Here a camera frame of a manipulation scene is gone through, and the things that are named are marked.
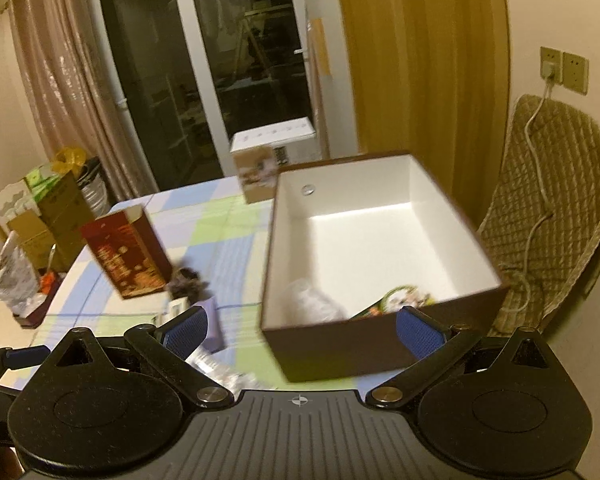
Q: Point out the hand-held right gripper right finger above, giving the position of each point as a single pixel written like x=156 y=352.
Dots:
x=420 y=332

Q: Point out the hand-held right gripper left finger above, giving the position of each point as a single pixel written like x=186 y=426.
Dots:
x=187 y=332

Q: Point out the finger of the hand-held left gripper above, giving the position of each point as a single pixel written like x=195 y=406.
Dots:
x=27 y=356

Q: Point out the purple cream tube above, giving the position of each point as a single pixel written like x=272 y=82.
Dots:
x=212 y=325

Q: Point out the white hair claw clip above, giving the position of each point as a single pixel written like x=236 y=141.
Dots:
x=179 y=307

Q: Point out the brown box with white inside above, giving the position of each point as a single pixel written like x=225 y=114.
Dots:
x=330 y=350

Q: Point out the green printed packet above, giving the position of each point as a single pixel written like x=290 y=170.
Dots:
x=400 y=297

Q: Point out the clear plastic packet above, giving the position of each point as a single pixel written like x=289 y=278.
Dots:
x=217 y=367

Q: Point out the dark fuzzy scrunchie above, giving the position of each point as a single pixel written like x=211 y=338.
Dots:
x=185 y=282

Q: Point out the crumpled white plastic bag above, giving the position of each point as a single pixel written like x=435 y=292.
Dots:
x=15 y=280

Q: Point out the red gift bag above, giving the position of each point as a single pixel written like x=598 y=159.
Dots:
x=125 y=255

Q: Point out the clear plastic bag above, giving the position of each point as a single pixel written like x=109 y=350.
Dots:
x=310 y=302

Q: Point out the small brown cardboard box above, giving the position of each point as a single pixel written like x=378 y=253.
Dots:
x=27 y=240

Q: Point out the large brown cardboard box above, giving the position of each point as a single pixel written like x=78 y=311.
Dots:
x=65 y=215

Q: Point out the white scalloped carton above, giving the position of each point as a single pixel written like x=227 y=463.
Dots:
x=7 y=207

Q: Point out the metal pot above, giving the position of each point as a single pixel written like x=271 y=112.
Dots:
x=94 y=195

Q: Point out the beige printed carton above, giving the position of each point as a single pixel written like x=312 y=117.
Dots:
x=252 y=175

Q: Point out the green printed box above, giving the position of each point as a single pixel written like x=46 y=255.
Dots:
x=42 y=182

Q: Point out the yellow plastic bag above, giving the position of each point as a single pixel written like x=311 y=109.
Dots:
x=69 y=161

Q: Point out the quilted beige chair cushion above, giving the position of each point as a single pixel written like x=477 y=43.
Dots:
x=570 y=185

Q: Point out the yellow brown curtain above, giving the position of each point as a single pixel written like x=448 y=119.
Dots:
x=420 y=60

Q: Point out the pink curtain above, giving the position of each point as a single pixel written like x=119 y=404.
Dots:
x=70 y=85

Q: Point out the glass balcony door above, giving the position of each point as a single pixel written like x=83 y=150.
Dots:
x=260 y=60

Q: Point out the wall socket with plug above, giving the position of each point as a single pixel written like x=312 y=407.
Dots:
x=550 y=62

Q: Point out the empty wall socket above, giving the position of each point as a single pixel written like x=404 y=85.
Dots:
x=575 y=72

